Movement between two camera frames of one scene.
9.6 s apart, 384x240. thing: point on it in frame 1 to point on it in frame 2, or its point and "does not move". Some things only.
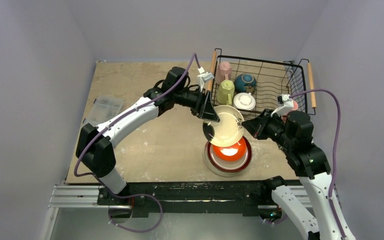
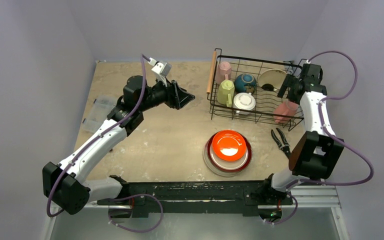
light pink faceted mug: (223, 72) does not move
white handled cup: (244, 101) does not move
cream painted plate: (229, 131) to (275, 77)
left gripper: (203, 108) to (175, 99)
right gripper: (264, 122) to (291, 86)
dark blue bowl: (243, 79) does not move
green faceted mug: (226, 87) does not move
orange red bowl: (232, 153) does not move
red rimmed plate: (235, 165) does not move
